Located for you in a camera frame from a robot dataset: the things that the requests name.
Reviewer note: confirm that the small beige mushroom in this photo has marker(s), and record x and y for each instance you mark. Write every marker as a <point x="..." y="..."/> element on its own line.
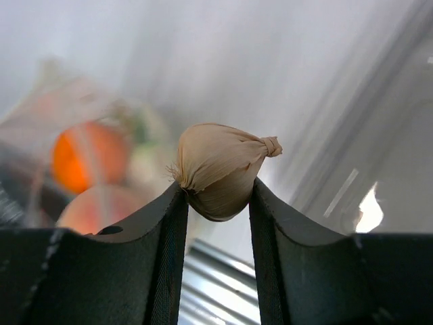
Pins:
<point x="216" y="166"/>

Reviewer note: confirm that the orange fruit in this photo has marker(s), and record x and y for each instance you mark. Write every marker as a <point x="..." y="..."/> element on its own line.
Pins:
<point x="87" y="154"/>

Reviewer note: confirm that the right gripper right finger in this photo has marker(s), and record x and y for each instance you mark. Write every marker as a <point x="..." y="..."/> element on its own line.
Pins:
<point x="309" y="274"/>

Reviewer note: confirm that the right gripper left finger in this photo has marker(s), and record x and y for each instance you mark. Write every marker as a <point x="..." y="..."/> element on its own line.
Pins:
<point x="129" y="273"/>

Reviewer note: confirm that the aluminium mounting rail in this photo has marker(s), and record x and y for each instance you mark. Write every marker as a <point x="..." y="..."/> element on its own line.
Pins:
<point x="217" y="288"/>

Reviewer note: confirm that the peach fruit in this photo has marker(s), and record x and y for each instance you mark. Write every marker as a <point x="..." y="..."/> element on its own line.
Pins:
<point x="101" y="206"/>

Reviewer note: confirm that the clear zip top bag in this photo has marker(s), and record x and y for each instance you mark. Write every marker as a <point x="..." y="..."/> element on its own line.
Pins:
<point x="61" y="99"/>

